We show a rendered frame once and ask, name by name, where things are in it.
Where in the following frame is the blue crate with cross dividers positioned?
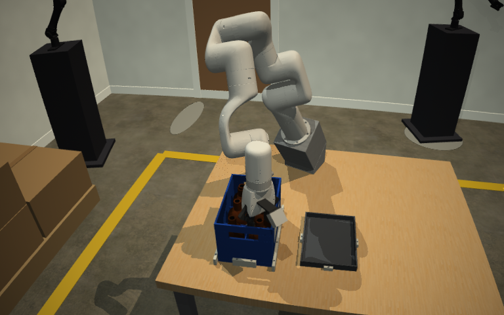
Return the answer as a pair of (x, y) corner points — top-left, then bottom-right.
(214, 174), (282, 267)

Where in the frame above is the brown glass bottle with blue label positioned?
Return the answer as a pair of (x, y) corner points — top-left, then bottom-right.
(233, 184), (245, 206)

